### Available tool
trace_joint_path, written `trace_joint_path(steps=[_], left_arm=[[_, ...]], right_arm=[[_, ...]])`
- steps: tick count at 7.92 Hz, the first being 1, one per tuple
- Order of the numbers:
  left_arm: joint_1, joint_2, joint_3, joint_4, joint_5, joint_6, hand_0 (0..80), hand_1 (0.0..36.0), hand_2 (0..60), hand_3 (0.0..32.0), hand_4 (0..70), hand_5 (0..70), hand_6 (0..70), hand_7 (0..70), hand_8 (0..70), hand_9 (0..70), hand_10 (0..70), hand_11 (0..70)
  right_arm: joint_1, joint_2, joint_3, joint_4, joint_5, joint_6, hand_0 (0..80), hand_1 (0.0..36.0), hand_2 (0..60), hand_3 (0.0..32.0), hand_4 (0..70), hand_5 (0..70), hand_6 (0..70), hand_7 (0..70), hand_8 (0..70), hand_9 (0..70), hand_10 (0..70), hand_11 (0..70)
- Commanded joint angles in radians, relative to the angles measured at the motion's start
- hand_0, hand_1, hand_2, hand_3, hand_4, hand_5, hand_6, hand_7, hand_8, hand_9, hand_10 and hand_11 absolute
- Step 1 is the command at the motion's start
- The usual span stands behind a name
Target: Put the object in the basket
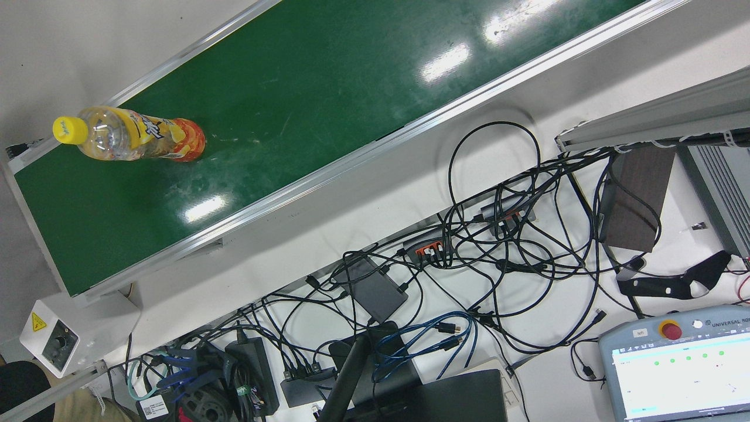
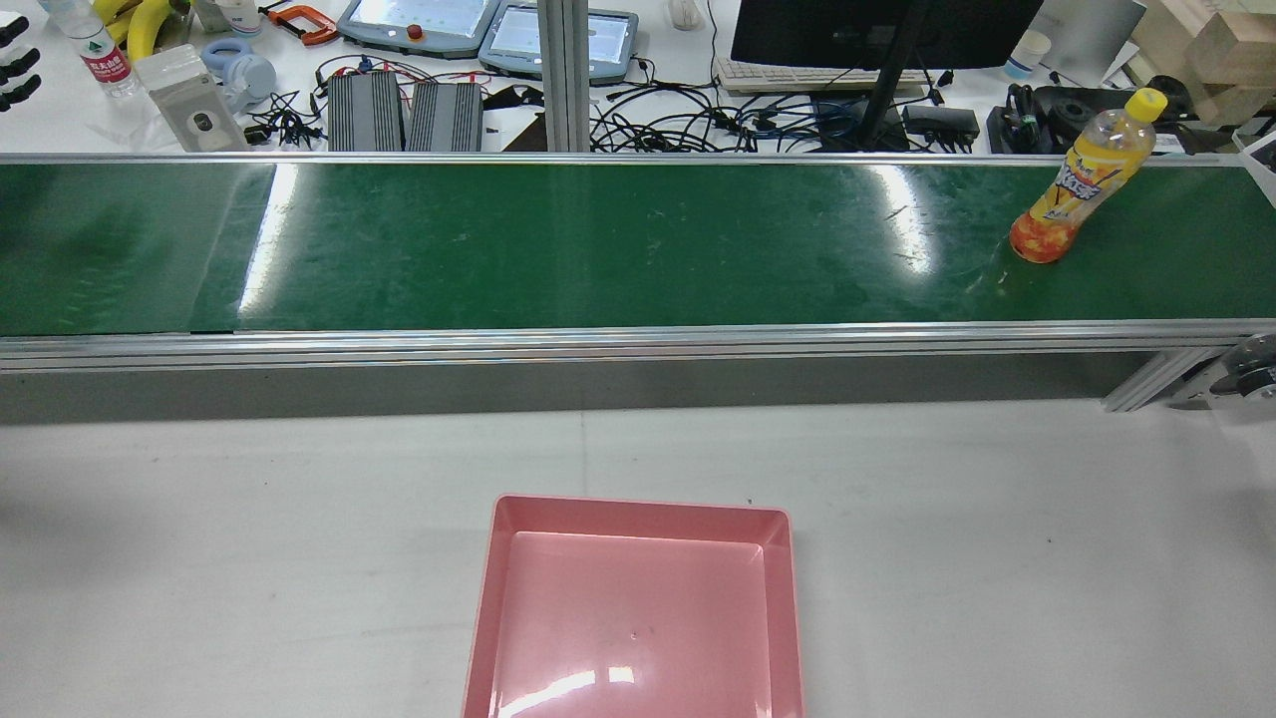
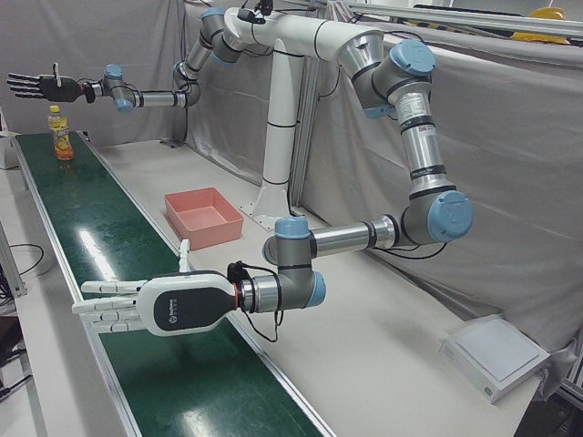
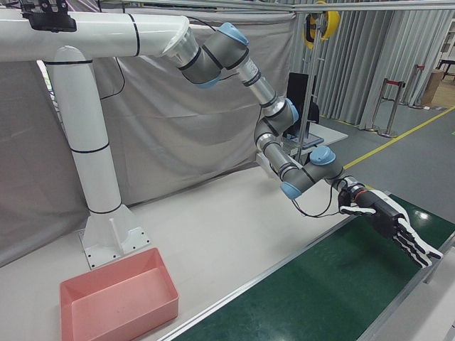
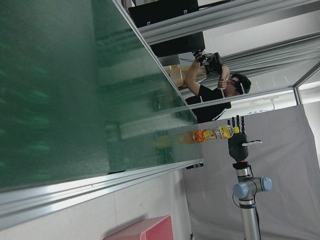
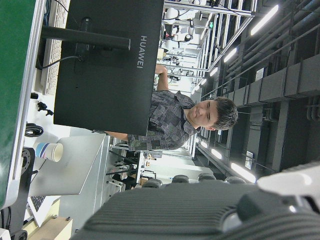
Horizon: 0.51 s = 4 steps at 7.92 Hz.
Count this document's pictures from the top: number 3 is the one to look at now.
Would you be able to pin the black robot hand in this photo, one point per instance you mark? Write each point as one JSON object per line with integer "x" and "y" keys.
{"x": 61, "y": 90}

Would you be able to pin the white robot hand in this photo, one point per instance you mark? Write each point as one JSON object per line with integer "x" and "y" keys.
{"x": 182, "y": 305}

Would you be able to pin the orange juice bottle yellow cap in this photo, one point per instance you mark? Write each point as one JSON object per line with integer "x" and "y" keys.
{"x": 61, "y": 136}

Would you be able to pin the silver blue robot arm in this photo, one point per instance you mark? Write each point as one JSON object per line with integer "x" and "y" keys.
{"x": 159, "y": 98}
{"x": 423, "y": 150}

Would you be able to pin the pink plastic basket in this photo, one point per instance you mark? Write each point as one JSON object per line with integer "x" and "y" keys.
{"x": 218, "y": 232}

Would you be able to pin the green conveyor belt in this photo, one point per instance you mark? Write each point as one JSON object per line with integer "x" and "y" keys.
{"x": 136, "y": 273}

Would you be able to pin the aluminium profile leg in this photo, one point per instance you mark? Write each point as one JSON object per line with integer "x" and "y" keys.
{"x": 11, "y": 264}

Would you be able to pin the white robot torso column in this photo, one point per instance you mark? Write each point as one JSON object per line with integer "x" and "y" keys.
{"x": 280, "y": 114}

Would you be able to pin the flat white box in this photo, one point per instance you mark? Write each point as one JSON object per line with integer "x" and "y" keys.
{"x": 496, "y": 350}

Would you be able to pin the grey fabric curtain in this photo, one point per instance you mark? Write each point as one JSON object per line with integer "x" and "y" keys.
{"x": 501, "y": 136}

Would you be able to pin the aluminium overhead beam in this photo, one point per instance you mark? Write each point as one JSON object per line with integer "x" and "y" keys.
{"x": 455, "y": 17}

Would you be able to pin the yellow hard hat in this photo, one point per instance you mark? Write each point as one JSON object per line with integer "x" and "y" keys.
{"x": 546, "y": 13}
{"x": 539, "y": 37}

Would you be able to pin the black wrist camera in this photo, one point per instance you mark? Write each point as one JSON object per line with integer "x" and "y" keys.
{"x": 89, "y": 93}
{"x": 236, "y": 272}

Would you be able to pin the black head camera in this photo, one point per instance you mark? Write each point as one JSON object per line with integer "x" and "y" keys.
{"x": 250, "y": 16}

